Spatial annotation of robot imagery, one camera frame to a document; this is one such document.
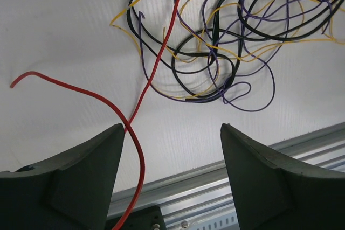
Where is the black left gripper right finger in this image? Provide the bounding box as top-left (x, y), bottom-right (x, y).
top-left (220, 124), bottom-right (344, 229)

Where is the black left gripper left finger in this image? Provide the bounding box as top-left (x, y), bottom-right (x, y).
top-left (1, 124), bottom-right (125, 229)

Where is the bundle of coloured cables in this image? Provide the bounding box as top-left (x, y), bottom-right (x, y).
top-left (109, 0), bottom-right (345, 113)

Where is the white slotted cable duct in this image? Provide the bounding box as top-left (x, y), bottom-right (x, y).
top-left (164, 212), bottom-right (240, 230)

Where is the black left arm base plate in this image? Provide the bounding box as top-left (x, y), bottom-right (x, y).
top-left (120, 206), bottom-right (167, 230)

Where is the aluminium mounting rail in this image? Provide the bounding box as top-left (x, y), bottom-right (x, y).
top-left (107, 122), bottom-right (345, 222)

